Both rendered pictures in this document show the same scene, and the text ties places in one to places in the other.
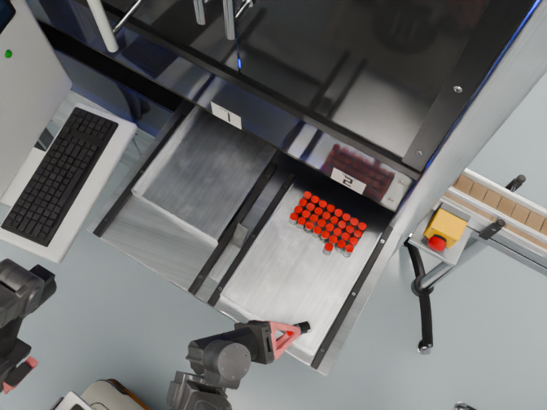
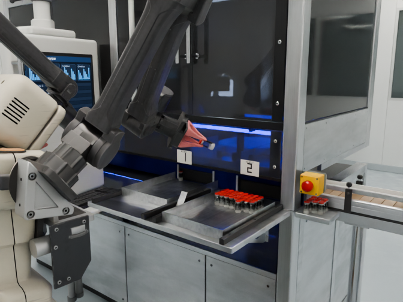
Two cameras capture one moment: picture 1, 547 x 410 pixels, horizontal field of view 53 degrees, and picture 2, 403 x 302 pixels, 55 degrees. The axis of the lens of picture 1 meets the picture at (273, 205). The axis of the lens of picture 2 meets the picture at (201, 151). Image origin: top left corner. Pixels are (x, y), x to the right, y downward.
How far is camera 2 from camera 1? 130 cm
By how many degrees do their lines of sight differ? 58
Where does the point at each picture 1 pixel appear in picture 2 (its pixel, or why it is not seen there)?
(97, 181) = not seen: hidden behind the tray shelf
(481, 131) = (295, 60)
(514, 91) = (297, 24)
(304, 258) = (222, 213)
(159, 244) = (129, 206)
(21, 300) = (66, 79)
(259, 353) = (179, 123)
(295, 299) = (213, 223)
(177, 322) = not seen: outside the picture
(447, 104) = (278, 55)
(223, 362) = not seen: hidden behind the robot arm
